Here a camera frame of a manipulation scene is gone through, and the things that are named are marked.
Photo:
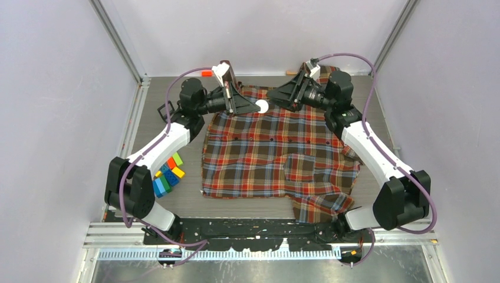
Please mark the plaid flannel shirt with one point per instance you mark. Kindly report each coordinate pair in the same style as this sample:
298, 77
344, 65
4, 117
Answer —
280, 154

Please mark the white round brooch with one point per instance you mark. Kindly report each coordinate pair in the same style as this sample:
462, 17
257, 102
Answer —
263, 106

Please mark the tan and green block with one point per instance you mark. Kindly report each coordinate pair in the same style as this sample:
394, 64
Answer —
292, 73

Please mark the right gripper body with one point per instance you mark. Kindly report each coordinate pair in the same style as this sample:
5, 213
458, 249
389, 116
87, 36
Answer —
302, 92

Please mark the black case silver brooch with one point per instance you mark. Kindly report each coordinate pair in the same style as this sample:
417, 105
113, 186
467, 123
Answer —
165, 109

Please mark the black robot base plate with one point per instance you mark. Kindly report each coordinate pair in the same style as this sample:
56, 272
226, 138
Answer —
255, 235

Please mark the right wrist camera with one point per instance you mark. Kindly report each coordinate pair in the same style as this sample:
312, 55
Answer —
312, 68

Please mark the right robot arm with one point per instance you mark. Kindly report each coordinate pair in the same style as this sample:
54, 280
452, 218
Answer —
404, 192

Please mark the pile of toy bricks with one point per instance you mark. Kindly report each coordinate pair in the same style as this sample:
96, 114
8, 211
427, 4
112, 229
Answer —
168, 176

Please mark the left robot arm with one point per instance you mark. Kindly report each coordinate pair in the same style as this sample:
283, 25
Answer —
130, 185

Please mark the wooden metronome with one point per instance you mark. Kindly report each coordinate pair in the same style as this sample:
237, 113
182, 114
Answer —
229, 75

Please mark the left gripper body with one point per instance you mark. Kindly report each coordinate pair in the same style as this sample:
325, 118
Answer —
229, 107

